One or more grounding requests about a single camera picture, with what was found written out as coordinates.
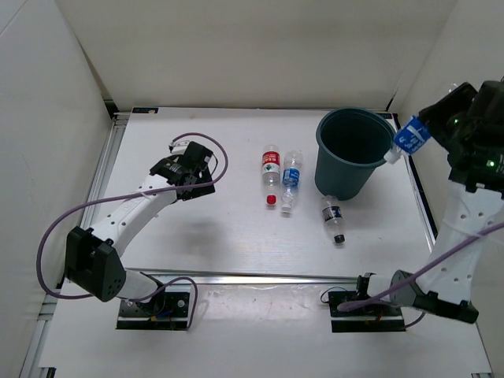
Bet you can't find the blue label white cap bottle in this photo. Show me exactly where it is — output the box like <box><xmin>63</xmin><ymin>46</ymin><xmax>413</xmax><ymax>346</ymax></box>
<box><xmin>384</xmin><ymin>116</ymin><xmax>431</xmax><ymax>165</ymax></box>

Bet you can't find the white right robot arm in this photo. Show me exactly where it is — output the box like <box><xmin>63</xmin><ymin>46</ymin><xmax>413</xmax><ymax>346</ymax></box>
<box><xmin>338</xmin><ymin>80</ymin><xmax>503</xmax><ymax>324</ymax></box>

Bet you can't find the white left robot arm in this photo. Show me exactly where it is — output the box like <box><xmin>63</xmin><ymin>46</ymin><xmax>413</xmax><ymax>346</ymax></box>
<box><xmin>65</xmin><ymin>142</ymin><xmax>215</xmax><ymax>315</ymax></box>

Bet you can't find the dark green plastic bin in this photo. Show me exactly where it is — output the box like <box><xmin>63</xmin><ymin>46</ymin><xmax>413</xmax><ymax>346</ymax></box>
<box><xmin>314</xmin><ymin>107</ymin><xmax>395</xmax><ymax>201</ymax></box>

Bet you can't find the red label plastic bottle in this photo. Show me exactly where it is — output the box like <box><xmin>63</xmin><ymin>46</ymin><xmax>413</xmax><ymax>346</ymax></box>
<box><xmin>261</xmin><ymin>144</ymin><xmax>280</xmax><ymax>208</ymax></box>

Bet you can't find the blue sticker label left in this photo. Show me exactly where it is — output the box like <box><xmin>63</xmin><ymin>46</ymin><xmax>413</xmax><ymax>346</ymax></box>
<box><xmin>132</xmin><ymin>107</ymin><xmax>158</xmax><ymax>114</ymax></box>

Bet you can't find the blue label crushed bottle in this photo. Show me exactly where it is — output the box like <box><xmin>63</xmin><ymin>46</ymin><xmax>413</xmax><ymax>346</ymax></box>
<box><xmin>281</xmin><ymin>150</ymin><xmax>303</xmax><ymax>216</ymax></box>

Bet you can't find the dark label plastic bottle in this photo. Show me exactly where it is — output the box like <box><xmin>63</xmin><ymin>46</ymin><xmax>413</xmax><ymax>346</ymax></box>
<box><xmin>321</xmin><ymin>196</ymin><xmax>346</xmax><ymax>246</ymax></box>

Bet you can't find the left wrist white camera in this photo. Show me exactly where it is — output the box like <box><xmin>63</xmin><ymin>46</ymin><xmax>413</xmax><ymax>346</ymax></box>
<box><xmin>169</xmin><ymin>140</ymin><xmax>190</xmax><ymax>155</ymax></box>

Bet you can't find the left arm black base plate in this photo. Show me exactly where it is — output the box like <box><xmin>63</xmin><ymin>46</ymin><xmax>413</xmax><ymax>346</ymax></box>
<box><xmin>116</xmin><ymin>284</ymin><xmax>194</xmax><ymax>331</ymax></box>

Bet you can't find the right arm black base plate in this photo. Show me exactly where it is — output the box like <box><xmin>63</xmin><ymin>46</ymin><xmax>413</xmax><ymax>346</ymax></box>
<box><xmin>320</xmin><ymin>287</ymin><xmax>406</xmax><ymax>333</ymax></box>

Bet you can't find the aluminium table frame rail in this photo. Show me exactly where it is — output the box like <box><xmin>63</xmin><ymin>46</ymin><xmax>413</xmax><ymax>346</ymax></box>
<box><xmin>19</xmin><ymin>99</ymin><xmax>128</xmax><ymax>377</ymax></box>

